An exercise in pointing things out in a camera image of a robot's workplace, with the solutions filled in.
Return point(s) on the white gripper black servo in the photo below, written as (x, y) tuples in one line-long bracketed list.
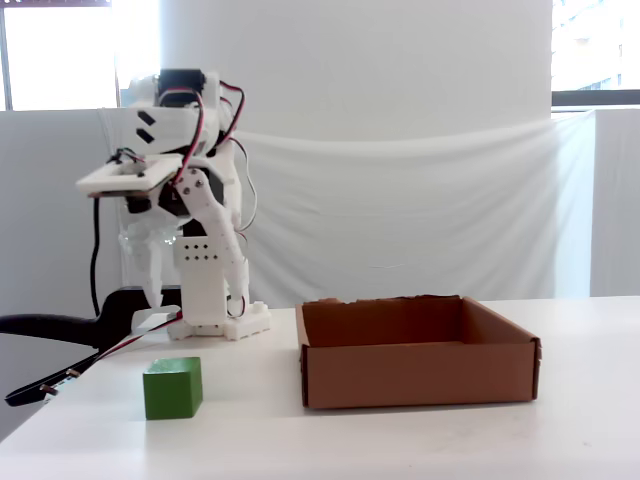
[(196, 192)]

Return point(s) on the green cube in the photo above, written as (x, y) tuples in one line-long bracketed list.
[(172, 395)]

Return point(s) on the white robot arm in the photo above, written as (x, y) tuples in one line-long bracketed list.
[(165, 125)]

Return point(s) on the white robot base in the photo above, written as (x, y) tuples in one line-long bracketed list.
[(245, 325)]

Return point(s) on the brown cardboard box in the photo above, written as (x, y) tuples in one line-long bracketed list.
[(420, 375)]

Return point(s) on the black table clamp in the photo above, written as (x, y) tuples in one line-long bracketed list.
[(115, 310)]

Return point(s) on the white partition panel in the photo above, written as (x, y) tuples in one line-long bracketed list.
[(617, 200), (50, 210)]

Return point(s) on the black circuit board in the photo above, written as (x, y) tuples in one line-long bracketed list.
[(35, 390)]

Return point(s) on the white backdrop cloth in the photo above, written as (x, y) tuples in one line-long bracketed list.
[(400, 210)]

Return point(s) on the white round column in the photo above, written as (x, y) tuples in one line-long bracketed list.
[(350, 60)]

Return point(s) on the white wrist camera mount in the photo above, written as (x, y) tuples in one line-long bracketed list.
[(125, 180)]

